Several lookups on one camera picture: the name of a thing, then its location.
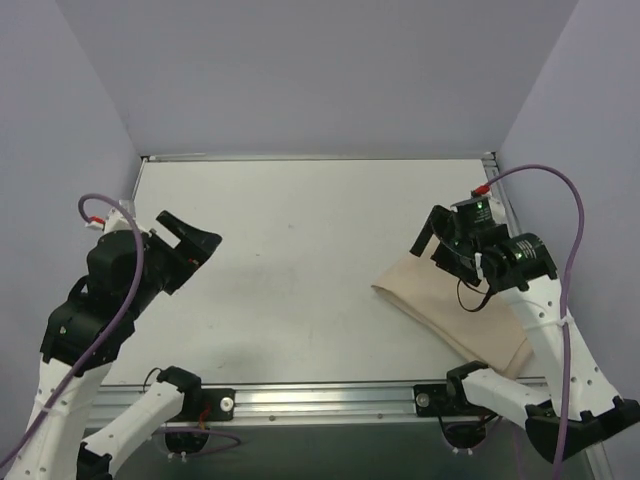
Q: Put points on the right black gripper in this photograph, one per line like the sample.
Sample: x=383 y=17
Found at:
x=451 y=248

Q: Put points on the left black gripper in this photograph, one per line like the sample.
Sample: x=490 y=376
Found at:
x=176 y=254

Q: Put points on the beige wrapping cloth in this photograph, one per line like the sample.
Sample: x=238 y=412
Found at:
x=430 y=296

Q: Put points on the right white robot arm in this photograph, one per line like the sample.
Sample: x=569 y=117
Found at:
x=581 y=407

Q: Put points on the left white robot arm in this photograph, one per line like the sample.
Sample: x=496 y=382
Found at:
x=126 y=270

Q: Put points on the right aluminium side rail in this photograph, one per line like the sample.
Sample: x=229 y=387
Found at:
x=501 y=206

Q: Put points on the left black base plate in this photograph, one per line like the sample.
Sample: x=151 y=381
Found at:
x=210 y=405

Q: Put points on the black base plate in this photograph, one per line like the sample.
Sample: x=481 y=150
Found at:
x=431 y=400
x=210 y=405

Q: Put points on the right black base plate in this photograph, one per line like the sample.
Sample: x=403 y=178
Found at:
x=431 y=400

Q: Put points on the aluminium front rail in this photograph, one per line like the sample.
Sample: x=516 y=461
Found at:
x=323 y=403

